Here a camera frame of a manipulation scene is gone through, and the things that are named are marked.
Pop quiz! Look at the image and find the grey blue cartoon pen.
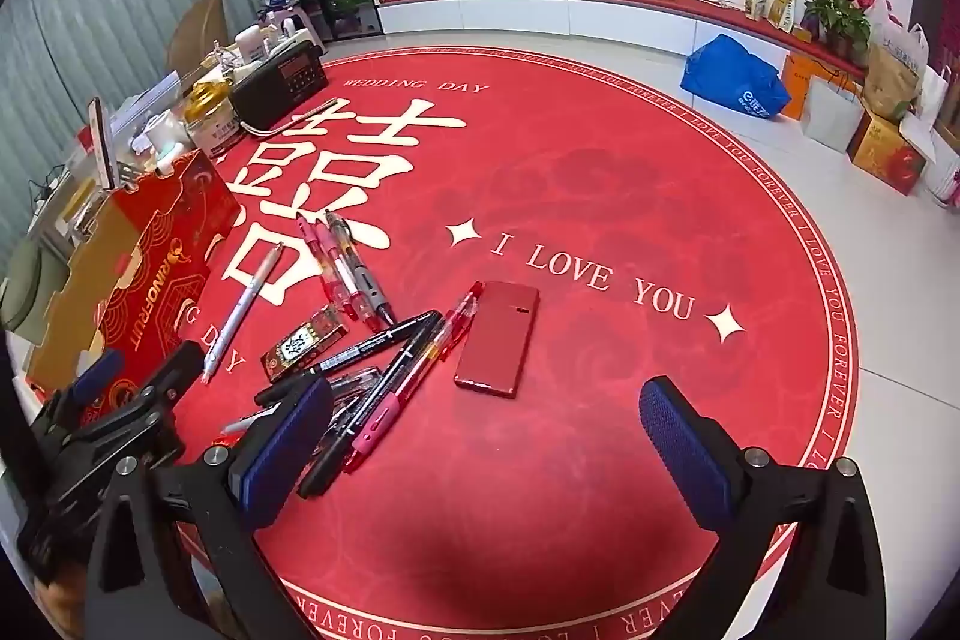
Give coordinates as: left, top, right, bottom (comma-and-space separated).
200, 244, 285, 383

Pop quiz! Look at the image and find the decorated mahjong lighter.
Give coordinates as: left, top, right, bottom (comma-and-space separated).
260, 304, 348, 383

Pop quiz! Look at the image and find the dark clear mechanical pen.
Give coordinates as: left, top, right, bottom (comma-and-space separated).
296, 310, 443, 498

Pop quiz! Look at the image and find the pink grip red pen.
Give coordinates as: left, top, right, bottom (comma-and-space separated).
296, 216, 358, 320

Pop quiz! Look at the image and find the clear black gel pen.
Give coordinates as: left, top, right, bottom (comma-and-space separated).
324, 211, 397, 326

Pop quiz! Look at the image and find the black marker pen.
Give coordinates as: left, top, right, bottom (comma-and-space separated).
254, 310, 439, 408

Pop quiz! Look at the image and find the red cap gel pen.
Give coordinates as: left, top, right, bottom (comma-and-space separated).
343, 281, 485, 474

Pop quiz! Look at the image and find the red lighter case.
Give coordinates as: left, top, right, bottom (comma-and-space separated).
454, 281, 540, 398

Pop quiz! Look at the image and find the silver grey marker pen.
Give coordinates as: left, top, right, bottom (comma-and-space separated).
220, 367, 381, 435

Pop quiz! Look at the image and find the pink clip gel pen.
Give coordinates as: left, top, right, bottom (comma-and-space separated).
314, 220, 382, 333

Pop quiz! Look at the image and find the red cardboard tray box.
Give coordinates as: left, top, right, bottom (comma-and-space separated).
26, 149, 239, 424

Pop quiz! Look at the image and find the gold lid glass jar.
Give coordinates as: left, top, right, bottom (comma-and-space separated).
184, 81, 242, 158

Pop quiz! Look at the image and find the smartphone on stand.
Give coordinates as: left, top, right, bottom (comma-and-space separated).
86, 96, 121, 191

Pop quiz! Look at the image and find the black portable radio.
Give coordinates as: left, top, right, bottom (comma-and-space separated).
229, 41, 329, 135

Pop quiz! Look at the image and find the round red wedding mat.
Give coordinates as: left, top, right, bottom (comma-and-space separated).
178, 46, 857, 638

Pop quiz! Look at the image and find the red fruit gift box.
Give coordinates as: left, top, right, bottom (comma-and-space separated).
846, 109, 926, 195

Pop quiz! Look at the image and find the blue plastic bag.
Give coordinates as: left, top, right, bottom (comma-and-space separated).
680, 34, 791, 119

